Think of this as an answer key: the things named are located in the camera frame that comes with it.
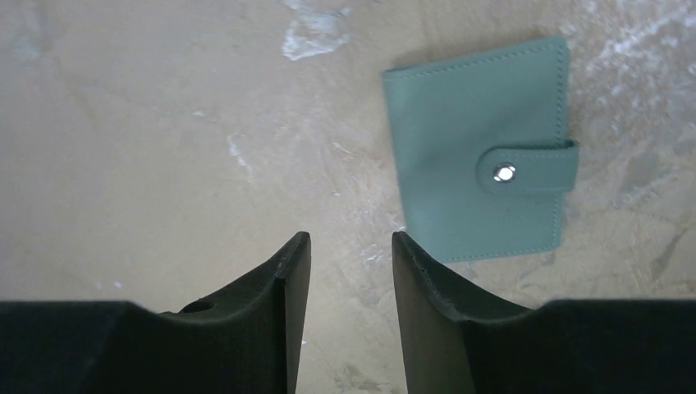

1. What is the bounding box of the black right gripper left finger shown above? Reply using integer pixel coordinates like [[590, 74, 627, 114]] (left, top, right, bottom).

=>
[[1, 231, 311, 393]]

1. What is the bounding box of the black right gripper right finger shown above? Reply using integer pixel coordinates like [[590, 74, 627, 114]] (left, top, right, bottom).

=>
[[392, 231, 695, 393]]

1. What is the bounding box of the teal leather card holder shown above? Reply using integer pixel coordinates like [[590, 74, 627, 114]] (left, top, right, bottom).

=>
[[382, 36, 579, 263]]

